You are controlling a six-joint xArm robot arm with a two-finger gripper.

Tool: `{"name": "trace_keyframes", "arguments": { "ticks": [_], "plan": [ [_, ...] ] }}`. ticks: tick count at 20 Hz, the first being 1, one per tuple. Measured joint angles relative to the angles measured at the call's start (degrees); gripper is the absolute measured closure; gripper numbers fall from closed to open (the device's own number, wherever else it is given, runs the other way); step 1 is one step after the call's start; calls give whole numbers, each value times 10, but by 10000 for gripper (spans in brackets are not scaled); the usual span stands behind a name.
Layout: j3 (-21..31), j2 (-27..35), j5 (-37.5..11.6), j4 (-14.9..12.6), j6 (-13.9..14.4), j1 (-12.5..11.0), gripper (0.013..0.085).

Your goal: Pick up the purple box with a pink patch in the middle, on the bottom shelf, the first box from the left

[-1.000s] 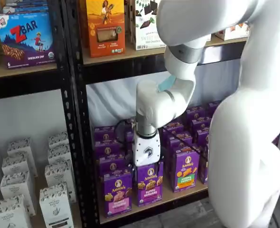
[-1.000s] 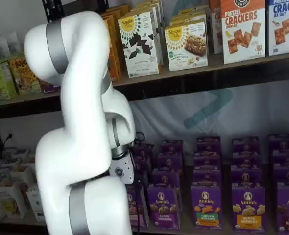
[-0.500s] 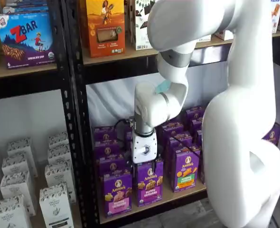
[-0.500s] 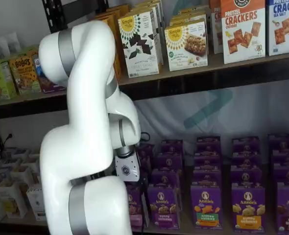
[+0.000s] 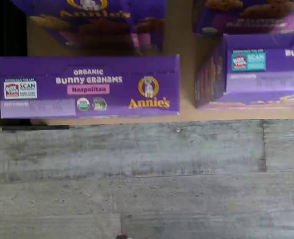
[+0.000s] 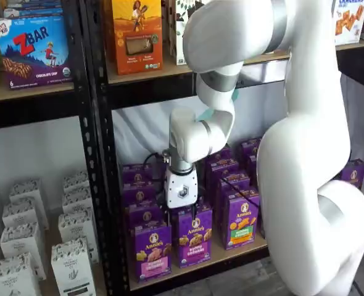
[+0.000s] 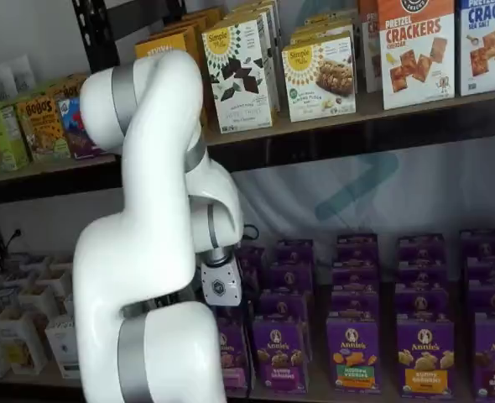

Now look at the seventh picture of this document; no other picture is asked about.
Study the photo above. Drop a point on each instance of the purple Annie's box orange patch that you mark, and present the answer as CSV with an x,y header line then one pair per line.
x,y
425,361

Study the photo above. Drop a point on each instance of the blue Zbar box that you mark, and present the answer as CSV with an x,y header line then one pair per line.
x,y
73,130

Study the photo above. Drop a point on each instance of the orange Revival snack box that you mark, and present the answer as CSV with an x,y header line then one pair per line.
x,y
189,27
205,12
159,46

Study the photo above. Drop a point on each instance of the Simple Mills sweet thins box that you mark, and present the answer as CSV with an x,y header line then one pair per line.
x,y
251,16
260,5
239,80

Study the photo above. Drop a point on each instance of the black metal shelving rack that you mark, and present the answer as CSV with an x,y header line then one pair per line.
x,y
356,147

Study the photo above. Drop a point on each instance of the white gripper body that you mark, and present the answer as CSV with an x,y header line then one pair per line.
x,y
222,281

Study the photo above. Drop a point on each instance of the purple Annie's box pink patch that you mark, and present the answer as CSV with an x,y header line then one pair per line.
x,y
236,369

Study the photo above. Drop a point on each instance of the purple Annie's box green patch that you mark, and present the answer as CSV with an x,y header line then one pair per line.
x,y
353,357

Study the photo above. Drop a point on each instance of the Simple Mills almond bar box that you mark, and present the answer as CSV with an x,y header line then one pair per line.
x,y
319,80
323,31
329,19

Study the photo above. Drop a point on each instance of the orange cheddar pretzel crackers box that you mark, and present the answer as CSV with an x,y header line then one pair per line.
x,y
417,54
369,46

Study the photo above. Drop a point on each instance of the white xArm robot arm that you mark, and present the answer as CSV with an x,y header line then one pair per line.
x,y
147,210

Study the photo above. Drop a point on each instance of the blue sea salt crackers box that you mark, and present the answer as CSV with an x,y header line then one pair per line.
x,y
488,46

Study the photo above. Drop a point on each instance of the white backdrop with teal logo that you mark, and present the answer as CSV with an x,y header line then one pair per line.
x,y
440,197

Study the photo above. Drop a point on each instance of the orange Bobo's box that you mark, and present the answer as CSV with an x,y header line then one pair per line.
x,y
42,130
69,86

